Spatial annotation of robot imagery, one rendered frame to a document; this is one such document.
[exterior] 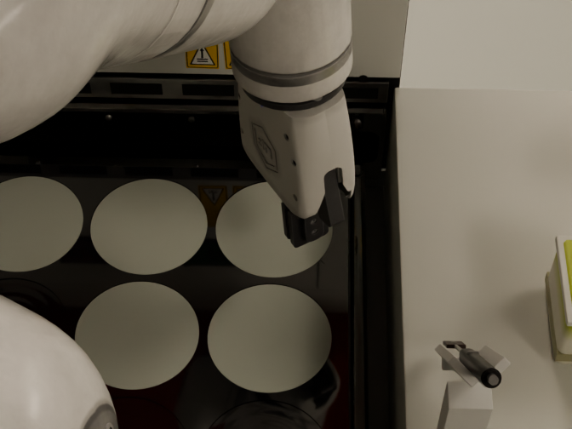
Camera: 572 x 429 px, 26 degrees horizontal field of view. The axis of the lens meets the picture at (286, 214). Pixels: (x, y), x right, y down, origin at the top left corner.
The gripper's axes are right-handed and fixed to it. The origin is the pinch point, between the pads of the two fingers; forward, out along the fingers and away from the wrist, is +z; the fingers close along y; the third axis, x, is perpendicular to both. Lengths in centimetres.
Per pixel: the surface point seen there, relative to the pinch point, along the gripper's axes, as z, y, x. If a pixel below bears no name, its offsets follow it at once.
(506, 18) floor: 86, -96, 94
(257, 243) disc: 7.4, -5.7, -2.0
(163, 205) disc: 6.4, -13.2, -7.2
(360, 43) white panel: -5.2, -10.4, 11.5
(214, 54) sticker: -4.4, -16.8, 0.9
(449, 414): -2.9, 22.5, -1.8
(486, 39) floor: 86, -93, 88
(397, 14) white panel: -8.5, -8.5, 14.0
